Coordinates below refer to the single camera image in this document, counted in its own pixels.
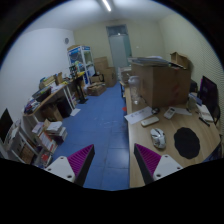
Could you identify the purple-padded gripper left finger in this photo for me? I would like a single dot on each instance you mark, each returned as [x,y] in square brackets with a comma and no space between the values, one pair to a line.
[75,167]

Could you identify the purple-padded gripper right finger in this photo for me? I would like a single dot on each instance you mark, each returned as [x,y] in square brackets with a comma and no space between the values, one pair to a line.
[154,166]

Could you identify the white grey computer mouse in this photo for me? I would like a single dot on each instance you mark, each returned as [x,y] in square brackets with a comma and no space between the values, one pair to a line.
[158,138]

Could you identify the round black mouse pad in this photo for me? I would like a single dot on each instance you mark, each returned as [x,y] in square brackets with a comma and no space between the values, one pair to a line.
[187,143]

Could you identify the black computer monitor right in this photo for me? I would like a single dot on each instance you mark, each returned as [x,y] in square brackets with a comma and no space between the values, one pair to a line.
[209,96]

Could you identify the stack of books on floor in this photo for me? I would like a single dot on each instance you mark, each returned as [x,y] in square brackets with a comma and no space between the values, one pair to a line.
[55,130]

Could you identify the white remote control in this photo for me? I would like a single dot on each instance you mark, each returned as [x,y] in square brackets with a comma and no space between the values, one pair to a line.
[149,121]

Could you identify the wooden table right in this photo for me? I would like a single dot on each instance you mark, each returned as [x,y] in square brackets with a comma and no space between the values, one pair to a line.
[209,137]

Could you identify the white paper sheet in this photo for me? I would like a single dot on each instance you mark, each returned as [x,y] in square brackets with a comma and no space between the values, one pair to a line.
[139,115]

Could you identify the white shelf with books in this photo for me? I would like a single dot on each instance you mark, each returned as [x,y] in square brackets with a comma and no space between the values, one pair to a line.
[19,147]

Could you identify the white calculator remote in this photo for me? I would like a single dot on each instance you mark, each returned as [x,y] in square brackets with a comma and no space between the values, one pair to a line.
[169,113]

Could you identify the brown cardboard box under desk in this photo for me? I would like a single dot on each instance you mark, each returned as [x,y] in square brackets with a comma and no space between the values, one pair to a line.
[51,113]

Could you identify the wooden desk left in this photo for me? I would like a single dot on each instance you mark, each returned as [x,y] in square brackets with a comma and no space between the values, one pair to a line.
[35,116]

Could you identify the black pen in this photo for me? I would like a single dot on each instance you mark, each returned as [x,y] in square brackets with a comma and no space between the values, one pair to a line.
[204,121]

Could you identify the white notebook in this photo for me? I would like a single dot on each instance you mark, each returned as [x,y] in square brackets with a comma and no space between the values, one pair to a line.
[204,112]

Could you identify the large cardboard box on table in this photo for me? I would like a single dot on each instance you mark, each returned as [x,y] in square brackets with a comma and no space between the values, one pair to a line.
[162,86]

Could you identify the black monitor left edge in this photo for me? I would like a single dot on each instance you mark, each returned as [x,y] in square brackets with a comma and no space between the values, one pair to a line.
[5,124]

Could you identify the open cardboard box on floor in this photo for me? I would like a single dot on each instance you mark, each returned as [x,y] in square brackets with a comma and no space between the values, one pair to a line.
[96,89]

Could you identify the clear plastic water jug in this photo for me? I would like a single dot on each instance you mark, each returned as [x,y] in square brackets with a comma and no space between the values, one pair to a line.
[134,86]

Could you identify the stacked cardboard boxes by door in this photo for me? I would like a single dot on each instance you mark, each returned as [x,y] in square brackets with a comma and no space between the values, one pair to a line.
[103,68]

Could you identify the stack of papers on box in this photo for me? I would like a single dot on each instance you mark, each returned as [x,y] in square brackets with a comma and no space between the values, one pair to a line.
[149,61]

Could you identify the small open cardboard box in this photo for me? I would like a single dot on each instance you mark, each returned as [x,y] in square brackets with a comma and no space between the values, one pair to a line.
[180,59]

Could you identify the grey door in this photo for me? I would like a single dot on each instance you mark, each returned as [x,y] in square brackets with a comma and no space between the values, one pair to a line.
[119,45]

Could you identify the ceiling light tube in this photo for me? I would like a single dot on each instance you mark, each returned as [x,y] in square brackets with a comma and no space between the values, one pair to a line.
[106,4]

